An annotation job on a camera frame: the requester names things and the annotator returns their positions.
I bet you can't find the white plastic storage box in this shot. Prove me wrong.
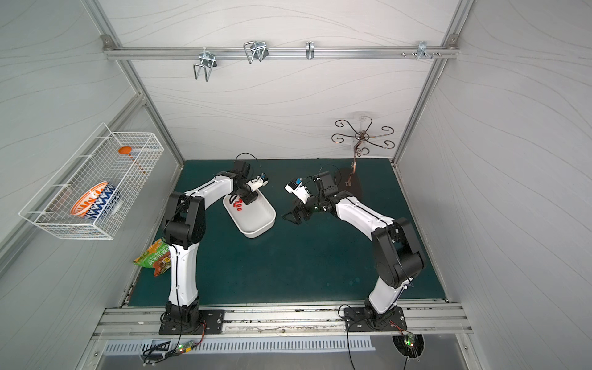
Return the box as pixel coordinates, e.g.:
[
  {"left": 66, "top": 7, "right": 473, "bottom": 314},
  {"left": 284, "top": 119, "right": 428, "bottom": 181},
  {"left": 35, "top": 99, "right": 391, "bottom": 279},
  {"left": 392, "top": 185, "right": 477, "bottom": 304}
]
[{"left": 223, "top": 190, "right": 277, "bottom": 239}]

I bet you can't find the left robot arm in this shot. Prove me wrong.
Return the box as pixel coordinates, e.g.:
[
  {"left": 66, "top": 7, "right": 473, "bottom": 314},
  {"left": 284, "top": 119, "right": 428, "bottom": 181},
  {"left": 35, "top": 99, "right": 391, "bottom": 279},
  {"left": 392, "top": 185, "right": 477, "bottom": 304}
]
[{"left": 162, "top": 160, "right": 268, "bottom": 328}]

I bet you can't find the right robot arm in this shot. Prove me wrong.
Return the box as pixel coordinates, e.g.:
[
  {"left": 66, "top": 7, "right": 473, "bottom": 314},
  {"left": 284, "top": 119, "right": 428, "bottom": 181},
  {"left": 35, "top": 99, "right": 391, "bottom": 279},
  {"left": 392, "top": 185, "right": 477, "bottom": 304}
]
[{"left": 282, "top": 171, "right": 426, "bottom": 318}]

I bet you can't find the green snack packet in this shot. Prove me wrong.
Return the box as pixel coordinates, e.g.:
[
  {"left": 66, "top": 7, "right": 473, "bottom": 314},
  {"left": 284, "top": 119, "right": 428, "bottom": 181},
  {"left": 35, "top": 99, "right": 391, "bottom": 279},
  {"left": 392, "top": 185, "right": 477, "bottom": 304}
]
[{"left": 134, "top": 238, "right": 171, "bottom": 277}]

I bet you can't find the blue white patterned bowl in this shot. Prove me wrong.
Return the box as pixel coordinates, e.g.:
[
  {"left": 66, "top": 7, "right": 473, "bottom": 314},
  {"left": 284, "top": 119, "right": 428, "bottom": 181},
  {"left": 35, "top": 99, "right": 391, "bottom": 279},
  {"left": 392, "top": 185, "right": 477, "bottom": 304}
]
[{"left": 84, "top": 183, "right": 120, "bottom": 220}]

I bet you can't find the metal hook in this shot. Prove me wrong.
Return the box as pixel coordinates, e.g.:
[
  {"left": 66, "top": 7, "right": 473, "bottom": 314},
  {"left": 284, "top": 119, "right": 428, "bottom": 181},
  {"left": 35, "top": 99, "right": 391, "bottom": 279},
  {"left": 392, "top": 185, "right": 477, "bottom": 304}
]
[
  {"left": 243, "top": 41, "right": 269, "bottom": 64},
  {"left": 305, "top": 41, "right": 315, "bottom": 60},
  {"left": 194, "top": 48, "right": 217, "bottom": 82},
  {"left": 401, "top": 42, "right": 442, "bottom": 60}
]

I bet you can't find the orange white patterned bowl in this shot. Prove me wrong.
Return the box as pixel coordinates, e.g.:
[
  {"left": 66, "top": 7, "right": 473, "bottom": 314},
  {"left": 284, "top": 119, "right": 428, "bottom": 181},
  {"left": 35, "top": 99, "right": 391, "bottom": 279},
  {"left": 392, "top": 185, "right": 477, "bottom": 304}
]
[{"left": 70, "top": 181, "right": 109, "bottom": 217}]

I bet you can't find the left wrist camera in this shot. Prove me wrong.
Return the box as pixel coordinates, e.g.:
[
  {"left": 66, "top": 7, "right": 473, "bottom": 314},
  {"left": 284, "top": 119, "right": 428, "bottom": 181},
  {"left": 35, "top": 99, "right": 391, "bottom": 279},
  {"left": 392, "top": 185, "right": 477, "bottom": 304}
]
[{"left": 247, "top": 173, "right": 269, "bottom": 192}]

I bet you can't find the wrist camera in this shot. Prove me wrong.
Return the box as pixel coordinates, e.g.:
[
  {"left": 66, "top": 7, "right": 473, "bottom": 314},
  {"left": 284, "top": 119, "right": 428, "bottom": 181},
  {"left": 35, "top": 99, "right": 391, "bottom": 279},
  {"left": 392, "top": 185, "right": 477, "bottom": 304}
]
[
  {"left": 247, "top": 173, "right": 269, "bottom": 192},
  {"left": 285, "top": 178, "right": 311, "bottom": 204}
]

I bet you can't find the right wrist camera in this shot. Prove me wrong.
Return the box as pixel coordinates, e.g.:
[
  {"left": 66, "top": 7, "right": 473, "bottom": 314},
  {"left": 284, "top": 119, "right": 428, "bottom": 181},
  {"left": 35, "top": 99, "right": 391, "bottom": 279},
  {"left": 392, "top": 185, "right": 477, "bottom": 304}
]
[{"left": 285, "top": 178, "right": 311, "bottom": 204}]

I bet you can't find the copper wire jewelry stand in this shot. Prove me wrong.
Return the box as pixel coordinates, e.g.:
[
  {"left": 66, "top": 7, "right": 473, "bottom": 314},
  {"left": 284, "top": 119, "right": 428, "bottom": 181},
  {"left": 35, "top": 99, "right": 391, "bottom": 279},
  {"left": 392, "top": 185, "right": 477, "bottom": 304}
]
[{"left": 331, "top": 115, "right": 396, "bottom": 199}]

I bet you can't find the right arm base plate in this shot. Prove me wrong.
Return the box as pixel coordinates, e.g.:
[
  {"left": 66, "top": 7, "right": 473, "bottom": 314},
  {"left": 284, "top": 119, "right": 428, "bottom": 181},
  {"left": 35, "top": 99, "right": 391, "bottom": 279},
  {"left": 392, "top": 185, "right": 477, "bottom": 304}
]
[{"left": 340, "top": 306, "right": 407, "bottom": 332}]

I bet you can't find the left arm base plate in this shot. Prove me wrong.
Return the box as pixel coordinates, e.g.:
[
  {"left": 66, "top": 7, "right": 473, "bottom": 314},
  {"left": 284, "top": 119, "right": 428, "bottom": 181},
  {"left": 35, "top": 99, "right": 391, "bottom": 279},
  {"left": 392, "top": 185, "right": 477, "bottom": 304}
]
[{"left": 158, "top": 310, "right": 225, "bottom": 335}]

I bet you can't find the aluminium cross rail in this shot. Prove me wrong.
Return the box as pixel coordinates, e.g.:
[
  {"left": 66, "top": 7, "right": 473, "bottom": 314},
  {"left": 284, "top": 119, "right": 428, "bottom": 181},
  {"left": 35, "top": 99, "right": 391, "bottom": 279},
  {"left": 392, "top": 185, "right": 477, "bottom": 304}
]
[{"left": 103, "top": 44, "right": 460, "bottom": 61}]

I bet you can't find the white wire basket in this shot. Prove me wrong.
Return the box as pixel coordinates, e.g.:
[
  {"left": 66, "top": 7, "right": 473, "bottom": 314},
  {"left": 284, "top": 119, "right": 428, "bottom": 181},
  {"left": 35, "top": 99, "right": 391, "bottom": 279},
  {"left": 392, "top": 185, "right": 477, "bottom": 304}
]
[{"left": 18, "top": 123, "right": 164, "bottom": 241}]

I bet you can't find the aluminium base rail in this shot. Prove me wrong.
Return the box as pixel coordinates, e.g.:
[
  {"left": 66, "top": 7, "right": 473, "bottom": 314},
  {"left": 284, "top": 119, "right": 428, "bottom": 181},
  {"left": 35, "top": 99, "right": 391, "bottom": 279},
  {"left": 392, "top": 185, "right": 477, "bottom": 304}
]
[{"left": 92, "top": 300, "right": 473, "bottom": 340}]

